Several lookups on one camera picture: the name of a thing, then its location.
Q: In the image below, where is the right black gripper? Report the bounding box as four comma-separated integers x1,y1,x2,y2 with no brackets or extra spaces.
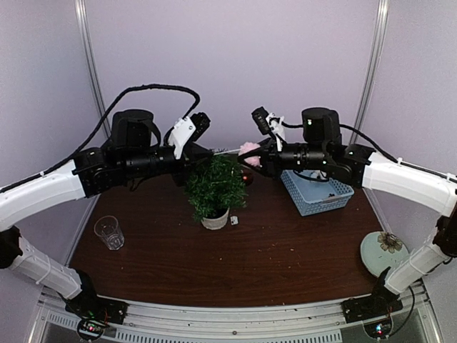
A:
237,136,328,182

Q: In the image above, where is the red bauble ornament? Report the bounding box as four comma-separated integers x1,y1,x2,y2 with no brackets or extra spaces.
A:
242,170,253,187

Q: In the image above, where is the small green christmas tree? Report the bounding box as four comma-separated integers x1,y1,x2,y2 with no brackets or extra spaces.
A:
184,154,247,222

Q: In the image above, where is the pink pompom ornament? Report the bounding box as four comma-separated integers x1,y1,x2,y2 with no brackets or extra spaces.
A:
214,141,261,166

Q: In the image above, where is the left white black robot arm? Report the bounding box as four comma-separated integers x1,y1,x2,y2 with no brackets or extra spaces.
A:
1,109,211,317

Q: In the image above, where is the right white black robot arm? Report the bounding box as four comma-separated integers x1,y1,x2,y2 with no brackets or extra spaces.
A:
238,107,456,316

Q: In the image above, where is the white tree pot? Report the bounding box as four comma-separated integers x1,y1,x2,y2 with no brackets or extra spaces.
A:
201,208,229,230

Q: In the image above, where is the blue plastic basket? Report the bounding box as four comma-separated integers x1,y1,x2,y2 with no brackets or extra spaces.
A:
281,170,354,217

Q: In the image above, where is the clear drinking glass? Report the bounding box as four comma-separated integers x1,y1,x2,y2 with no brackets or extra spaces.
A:
94,216,125,251

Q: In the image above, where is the pale green floral plate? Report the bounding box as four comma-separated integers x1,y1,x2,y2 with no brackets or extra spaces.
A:
360,232,409,277

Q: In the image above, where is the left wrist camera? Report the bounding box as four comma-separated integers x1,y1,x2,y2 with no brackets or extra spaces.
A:
165,112,211,160

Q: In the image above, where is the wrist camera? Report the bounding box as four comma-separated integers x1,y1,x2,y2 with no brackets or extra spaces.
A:
251,107,286,151
165,112,211,160

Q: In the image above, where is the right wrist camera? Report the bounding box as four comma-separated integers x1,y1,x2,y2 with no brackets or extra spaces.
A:
251,107,286,151

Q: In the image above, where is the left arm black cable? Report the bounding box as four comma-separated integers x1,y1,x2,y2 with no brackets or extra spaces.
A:
10,84,201,187

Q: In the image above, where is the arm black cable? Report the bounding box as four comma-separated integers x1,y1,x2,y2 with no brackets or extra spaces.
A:
281,121,457,179
10,84,201,187

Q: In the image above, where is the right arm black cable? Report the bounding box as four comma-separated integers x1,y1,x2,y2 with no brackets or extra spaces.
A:
281,121,457,179

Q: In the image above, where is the front aluminium rail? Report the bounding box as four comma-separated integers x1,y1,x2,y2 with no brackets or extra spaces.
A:
24,282,444,342

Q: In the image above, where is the left aluminium frame post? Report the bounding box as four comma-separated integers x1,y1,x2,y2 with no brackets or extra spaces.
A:
74,0,105,118

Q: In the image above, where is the aluminium frame post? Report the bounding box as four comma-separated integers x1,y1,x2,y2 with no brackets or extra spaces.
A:
355,0,390,129
74,0,105,118

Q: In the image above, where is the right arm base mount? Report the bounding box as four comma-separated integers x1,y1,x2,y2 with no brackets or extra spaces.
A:
341,295,403,341

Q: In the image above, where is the right aluminium frame post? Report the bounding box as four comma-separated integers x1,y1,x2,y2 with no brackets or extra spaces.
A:
355,0,390,129

